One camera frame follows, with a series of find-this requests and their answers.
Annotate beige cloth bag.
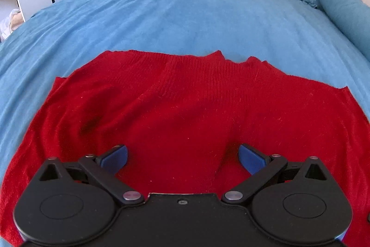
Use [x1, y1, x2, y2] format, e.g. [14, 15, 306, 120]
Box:
[0, 9, 24, 41]

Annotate rolled blue duvet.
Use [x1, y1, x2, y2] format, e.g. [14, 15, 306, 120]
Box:
[286, 0, 370, 63]

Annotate red knit sweater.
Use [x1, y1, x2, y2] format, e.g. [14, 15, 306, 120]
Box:
[0, 50, 370, 247]

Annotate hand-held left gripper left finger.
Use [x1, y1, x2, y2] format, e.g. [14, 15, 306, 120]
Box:
[39, 144, 145, 206]

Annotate bed with blue sheet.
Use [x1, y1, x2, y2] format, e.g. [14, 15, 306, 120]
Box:
[0, 0, 370, 167]

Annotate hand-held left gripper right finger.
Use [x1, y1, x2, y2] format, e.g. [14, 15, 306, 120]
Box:
[221, 144, 328, 205]

